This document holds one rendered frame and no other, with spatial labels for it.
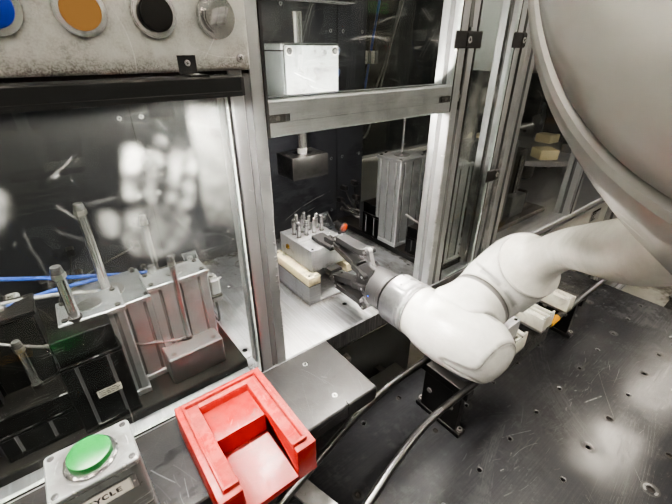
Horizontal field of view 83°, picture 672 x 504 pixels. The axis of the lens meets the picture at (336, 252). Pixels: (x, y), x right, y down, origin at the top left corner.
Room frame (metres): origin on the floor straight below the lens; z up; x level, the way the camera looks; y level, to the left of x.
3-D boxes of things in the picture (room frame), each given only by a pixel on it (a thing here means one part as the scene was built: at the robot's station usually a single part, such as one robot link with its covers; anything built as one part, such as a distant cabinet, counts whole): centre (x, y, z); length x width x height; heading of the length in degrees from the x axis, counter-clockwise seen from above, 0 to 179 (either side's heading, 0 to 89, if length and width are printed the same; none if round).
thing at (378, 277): (0.59, -0.07, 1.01); 0.09 x 0.07 x 0.08; 38
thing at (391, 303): (0.54, -0.12, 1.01); 0.09 x 0.06 x 0.09; 128
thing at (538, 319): (0.68, -0.37, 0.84); 0.36 x 0.14 x 0.10; 128
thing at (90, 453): (0.24, 0.25, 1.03); 0.04 x 0.04 x 0.02
